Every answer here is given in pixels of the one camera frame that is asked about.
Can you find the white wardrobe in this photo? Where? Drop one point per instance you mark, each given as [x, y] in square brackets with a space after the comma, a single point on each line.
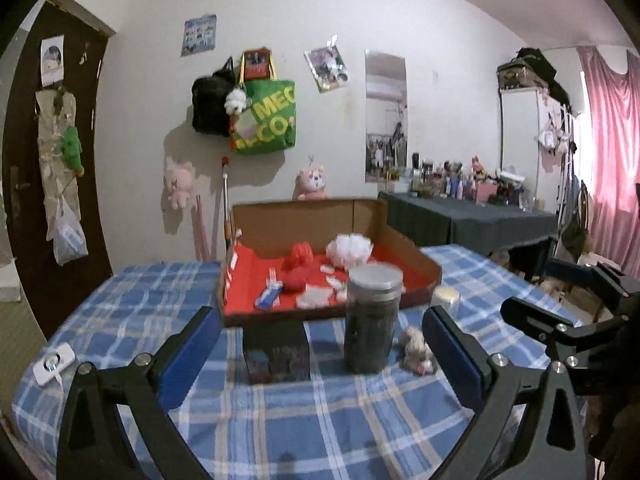
[520, 130]

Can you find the blue wall poster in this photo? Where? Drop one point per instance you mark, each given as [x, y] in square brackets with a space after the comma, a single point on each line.
[199, 35]

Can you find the blue and white packet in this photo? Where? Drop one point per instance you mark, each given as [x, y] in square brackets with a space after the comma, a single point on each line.
[269, 296]

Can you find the blue plaid blanket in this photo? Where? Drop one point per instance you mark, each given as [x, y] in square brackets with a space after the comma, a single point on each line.
[320, 420]

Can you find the red felt pouch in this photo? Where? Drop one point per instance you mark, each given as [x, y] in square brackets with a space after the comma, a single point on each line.
[297, 280]

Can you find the wall mirror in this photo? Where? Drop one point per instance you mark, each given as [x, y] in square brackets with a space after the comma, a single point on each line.
[386, 110]

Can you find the beige hanging organizer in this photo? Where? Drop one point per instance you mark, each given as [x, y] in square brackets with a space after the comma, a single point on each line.
[50, 160]

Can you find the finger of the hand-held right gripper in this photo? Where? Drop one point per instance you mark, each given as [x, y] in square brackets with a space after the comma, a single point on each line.
[530, 317]
[570, 272]

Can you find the stick with red tip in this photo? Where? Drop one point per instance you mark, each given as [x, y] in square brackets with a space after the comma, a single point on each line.
[226, 200]

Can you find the black bag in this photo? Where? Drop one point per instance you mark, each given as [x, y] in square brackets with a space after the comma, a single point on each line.
[212, 105]

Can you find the green plush toy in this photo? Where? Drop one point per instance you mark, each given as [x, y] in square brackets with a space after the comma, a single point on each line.
[71, 147]

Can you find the dark bag on wardrobe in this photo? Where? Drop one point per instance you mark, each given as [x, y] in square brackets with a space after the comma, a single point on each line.
[525, 70]

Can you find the dark wooden door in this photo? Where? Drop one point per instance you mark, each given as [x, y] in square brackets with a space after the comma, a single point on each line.
[30, 160]

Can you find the pink plush bear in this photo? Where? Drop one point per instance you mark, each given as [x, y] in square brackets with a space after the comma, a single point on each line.
[179, 182]

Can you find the photo wall poster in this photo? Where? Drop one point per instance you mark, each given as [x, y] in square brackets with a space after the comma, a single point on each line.
[326, 65]

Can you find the table with dark cloth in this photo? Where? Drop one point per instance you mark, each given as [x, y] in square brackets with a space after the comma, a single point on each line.
[465, 225]

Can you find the red mesh ball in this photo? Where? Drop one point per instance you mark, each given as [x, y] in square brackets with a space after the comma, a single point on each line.
[300, 255]

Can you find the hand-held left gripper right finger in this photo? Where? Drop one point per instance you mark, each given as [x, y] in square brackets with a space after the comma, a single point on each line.
[450, 355]

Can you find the white fluffy pad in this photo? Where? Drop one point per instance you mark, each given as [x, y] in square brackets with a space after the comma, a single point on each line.
[312, 297]

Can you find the row of bottles and figurines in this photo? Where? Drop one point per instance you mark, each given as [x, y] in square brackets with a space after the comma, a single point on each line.
[465, 180]

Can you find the white square tag device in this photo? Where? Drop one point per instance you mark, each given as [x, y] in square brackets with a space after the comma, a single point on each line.
[52, 364]

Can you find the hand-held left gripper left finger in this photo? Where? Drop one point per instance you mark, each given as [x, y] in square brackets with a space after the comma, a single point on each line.
[190, 355]

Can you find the green tote bag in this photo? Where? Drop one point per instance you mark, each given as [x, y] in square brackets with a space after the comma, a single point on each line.
[265, 120]

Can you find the cardboard box red lining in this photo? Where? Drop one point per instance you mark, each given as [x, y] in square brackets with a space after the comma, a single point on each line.
[240, 300]

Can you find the white mesh bath puff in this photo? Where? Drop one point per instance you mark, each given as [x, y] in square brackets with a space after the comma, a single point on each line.
[350, 249]

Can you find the black printed box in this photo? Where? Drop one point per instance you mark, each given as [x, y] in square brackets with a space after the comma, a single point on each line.
[277, 355]

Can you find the large glass jar dark contents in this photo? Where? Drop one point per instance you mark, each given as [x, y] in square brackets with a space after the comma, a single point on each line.
[372, 325]

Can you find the pink curtain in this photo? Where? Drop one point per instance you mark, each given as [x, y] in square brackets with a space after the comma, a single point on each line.
[615, 135]

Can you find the small clear jar gold capsules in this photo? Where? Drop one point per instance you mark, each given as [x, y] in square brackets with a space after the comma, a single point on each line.
[445, 302]

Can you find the white plastic bag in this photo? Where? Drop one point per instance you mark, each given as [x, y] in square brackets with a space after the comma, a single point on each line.
[70, 240]

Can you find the beige crochet toy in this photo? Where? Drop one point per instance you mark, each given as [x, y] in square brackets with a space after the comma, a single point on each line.
[416, 350]

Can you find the red printed card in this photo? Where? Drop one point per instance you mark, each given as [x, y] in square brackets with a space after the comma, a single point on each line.
[256, 64]

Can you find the pink thin rods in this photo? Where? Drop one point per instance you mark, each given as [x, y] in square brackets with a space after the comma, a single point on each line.
[201, 230]

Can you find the photo on door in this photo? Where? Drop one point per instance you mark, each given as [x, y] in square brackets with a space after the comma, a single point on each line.
[52, 60]

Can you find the pink plush cat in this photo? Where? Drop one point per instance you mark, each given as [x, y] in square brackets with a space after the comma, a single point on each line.
[311, 184]

